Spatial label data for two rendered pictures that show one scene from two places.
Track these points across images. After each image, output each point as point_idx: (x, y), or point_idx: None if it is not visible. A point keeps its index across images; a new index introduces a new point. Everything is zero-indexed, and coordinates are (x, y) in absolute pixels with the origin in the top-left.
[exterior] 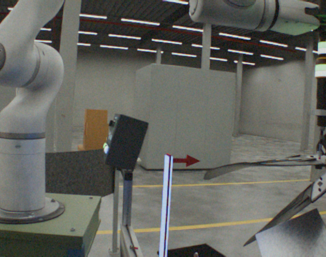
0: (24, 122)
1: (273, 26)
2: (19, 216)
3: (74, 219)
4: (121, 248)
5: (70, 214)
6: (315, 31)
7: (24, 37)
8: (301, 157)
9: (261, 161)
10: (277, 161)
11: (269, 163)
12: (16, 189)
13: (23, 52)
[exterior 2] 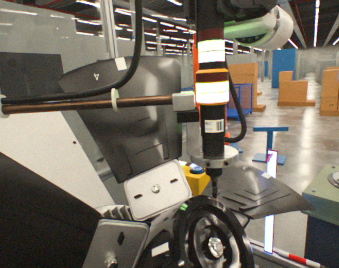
0: None
1: (249, 36)
2: (336, 177)
3: None
4: None
5: None
6: (231, 15)
7: None
8: (234, 207)
9: (249, 183)
10: (235, 185)
11: (228, 175)
12: None
13: None
